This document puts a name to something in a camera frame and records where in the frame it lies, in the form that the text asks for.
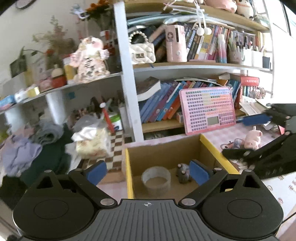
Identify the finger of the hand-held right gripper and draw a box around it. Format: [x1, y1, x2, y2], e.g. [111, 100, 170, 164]
[222, 131, 296, 179]
[236, 103, 296, 134]

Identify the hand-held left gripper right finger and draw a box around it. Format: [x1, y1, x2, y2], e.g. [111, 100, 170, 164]
[178, 159, 263, 208]

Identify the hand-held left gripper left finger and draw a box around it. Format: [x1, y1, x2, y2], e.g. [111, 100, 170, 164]
[35, 160, 118, 208]

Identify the pink pig plush toy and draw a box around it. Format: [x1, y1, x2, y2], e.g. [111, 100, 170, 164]
[244, 126, 263, 150]

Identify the yellow cardboard box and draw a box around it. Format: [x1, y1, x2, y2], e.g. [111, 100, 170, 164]
[121, 134, 240, 200]

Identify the pink cylindrical container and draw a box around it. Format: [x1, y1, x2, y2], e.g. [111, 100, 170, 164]
[165, 24, 187, 62]

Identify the pile of papers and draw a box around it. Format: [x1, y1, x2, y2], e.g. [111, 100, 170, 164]
[239, 96, 285, 130]

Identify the small dark figurine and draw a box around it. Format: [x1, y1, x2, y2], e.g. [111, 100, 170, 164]
[176, 163, 192, 184]

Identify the plastic bag of snacks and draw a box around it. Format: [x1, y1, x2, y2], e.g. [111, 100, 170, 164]
[72, 126, 111, 159]

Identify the brown checkered cloth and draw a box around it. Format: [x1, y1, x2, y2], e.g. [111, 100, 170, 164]
[83, 130, 126, 172]

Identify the red book set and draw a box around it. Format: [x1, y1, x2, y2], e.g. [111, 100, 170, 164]
[240, 76, 260, 98]

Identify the clear tape roll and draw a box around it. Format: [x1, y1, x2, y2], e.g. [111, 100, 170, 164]
[141, 166, 171, 194]

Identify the pink learning tablet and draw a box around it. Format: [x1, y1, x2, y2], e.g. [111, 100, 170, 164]
[179, 86, 237, 136]

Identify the dark green cloth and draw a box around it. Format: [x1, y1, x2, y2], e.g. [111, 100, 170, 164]
[21, 130, 79, 186]

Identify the white green jar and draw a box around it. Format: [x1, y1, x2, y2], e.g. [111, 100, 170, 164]
[109, 112, 123, 131]

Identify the white pen holder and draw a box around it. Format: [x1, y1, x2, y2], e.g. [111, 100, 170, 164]
[240, 46, 264, 68]

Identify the grey cloth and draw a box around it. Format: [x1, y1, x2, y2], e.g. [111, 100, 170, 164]
[32, 120, 64, 145]

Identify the row of blue leaning books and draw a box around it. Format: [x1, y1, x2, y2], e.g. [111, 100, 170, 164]
[139, 79, 242, 123]

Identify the pastel striped bottle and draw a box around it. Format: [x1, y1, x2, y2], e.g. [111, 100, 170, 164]
[217, 34, 228, 63]

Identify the purple cloth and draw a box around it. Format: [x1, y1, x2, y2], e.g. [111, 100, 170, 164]
[0, 134, 43, 176]

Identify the row of upright books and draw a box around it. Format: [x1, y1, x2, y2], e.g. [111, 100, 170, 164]
[185, 22, 232, 63]

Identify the thick grey book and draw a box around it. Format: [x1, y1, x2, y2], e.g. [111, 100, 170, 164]
[136, 76, 161, 102]

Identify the small red doll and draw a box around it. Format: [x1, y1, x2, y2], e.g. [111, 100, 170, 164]
[51, 65, 67, 88]

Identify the yellow white small box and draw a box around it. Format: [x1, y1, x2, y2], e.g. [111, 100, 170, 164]
[15, 85, 40, 102]

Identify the white bookshelf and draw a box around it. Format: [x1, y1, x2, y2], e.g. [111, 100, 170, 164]
[0, 0, 275, 143]

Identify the floral cat plush figure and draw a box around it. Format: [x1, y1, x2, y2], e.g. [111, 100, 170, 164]
[69, 36, 111, 84]

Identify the white plush toy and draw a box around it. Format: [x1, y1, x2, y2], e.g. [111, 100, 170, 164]
[236, 0, 255, 19]

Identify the blue small box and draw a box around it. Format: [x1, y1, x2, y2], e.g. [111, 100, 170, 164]
[0, 95, 17, 111]

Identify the white quilted handbag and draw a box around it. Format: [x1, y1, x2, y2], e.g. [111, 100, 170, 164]
[128, 31, 156, 65]

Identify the dried flower bunch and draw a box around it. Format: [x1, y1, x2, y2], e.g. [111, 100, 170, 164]
[33, 16, 77, 67]

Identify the orange flower bunch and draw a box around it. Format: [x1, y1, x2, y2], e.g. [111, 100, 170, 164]
[85, 0, 114, 30]

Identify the dark picture frame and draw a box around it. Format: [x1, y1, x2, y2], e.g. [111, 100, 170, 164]
[9, 59, 27, 78]

